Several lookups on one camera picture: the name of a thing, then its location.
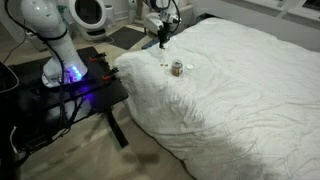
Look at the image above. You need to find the orange black clamp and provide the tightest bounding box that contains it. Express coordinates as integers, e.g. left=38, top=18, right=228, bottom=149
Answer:
left=102, top=67, right=119, bottom=80
left=89, top=53, right=107, bottom=62

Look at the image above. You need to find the white jar lid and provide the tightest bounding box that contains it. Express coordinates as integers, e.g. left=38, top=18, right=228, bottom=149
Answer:
left=186, top=64, right=194, bottom=69

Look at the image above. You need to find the white bed duvet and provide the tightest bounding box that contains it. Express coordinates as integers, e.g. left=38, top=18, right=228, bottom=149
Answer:
left=114, top=18, right=320, bottom=180

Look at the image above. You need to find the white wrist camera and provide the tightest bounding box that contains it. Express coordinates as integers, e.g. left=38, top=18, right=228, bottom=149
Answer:
left=160, top=12, right=179, bottom=24

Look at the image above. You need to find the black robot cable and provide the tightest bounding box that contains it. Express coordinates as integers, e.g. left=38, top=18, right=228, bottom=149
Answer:
left=3, top=0, right=78, bottom=134

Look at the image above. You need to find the orange black clamp near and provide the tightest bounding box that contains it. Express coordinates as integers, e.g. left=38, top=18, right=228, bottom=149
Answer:
left=102, top=67, right=119, bottom=80

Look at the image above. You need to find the cream armchair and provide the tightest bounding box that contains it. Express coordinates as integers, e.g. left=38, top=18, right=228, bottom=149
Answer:
left=143, top=3, right=194, bottom=36

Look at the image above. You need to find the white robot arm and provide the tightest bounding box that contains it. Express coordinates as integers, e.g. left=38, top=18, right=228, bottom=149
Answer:
left=21, top=0, right=181, bottom=88

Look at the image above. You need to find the black robot table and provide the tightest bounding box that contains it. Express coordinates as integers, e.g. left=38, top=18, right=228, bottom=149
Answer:
left=1, top=47, right=128, bottom=153

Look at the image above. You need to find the dark floor mat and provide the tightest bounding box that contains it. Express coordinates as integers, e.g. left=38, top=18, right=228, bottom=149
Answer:
left=108, top=27, right=145, bottom=50

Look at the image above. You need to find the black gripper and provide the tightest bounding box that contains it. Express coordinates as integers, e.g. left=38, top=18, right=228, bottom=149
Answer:
left=157, top=23, right=169, bottom=49

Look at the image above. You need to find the white round pet litter box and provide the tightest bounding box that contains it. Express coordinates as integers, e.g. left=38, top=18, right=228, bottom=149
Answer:
left=68, top=0, right=107, bottom=41

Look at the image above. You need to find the orange black clamp far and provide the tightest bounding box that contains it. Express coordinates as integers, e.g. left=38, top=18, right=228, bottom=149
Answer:
left=89, top=53, right=107, bottom=62

